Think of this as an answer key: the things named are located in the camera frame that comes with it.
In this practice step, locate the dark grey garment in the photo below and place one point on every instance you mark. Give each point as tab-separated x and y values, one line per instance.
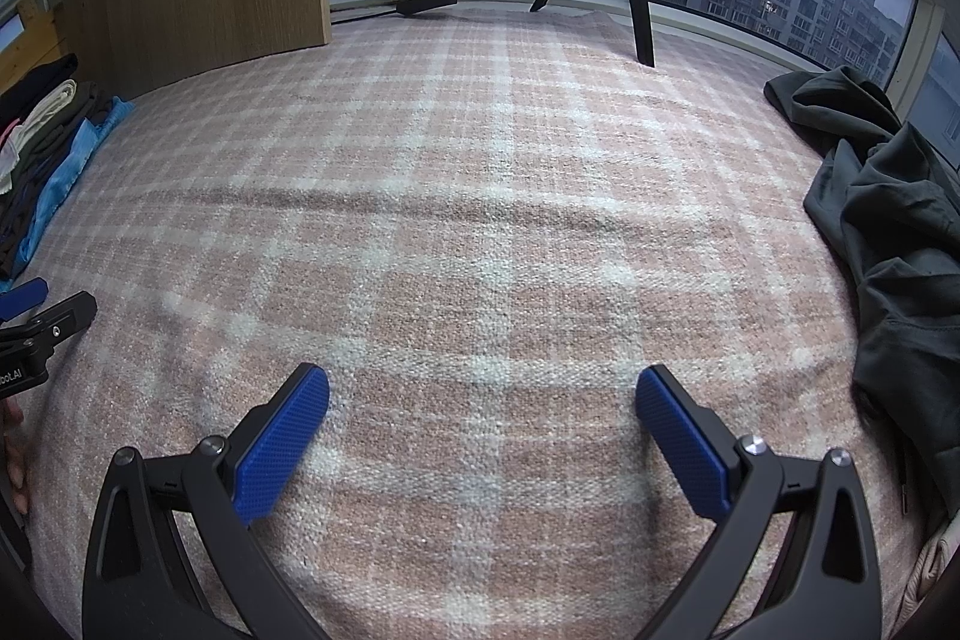
900	250

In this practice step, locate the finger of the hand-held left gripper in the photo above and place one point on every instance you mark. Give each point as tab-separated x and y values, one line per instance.
71	314
26	296

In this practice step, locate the yellow wooden bed frame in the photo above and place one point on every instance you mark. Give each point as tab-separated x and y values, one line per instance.
37	25

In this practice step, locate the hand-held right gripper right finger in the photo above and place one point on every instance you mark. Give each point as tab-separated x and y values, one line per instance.
686	441

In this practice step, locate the beige cloth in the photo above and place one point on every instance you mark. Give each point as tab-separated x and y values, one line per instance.
926	580

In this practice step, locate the stack of folded clothes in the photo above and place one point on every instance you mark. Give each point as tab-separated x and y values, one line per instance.
52	160

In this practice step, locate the person's left hand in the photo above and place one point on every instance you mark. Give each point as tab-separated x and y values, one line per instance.
16	467

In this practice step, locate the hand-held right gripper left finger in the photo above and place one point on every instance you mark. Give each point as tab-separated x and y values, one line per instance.
281	441

